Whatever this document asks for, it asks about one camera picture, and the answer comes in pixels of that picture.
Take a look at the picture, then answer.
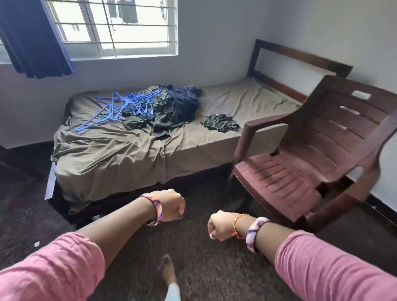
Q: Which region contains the person's right hand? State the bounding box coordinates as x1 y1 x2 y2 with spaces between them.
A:
207 210 239 243

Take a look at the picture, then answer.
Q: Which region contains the person's left hand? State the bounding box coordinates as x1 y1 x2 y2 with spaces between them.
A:
157 189 187 223

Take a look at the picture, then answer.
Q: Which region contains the olive green button shirt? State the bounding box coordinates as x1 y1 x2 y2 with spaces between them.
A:
121 93 187 140

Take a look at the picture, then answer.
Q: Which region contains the olive green t-shirt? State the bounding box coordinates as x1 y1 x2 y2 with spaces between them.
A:
200 113 241 134

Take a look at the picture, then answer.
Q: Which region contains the pile of blue hangers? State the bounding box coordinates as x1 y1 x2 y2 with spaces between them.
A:
71 90 163 134

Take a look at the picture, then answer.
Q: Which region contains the person's left forearm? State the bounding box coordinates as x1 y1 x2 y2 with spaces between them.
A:
74 198 156 268

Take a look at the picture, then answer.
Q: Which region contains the person's bare foot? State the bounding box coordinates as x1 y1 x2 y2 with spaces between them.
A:
158 254 181 301

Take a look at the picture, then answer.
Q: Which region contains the dark wooden bed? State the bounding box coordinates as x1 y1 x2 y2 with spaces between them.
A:
43 38 354 227

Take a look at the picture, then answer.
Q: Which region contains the striped orange purple bangle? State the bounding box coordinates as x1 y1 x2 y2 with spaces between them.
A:
139 192 164 227

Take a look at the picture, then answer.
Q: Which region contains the striped white purple bangle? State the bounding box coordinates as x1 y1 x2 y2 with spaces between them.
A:
246 216 271 254

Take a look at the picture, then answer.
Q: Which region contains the maroon plastic chair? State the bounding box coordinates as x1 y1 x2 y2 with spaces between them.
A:
228 75 397 233

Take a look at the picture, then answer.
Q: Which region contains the white framed window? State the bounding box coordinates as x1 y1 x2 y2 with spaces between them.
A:
0 0 181 63

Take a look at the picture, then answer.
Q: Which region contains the blue curtain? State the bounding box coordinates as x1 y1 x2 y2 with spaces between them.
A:
0 0 77 79

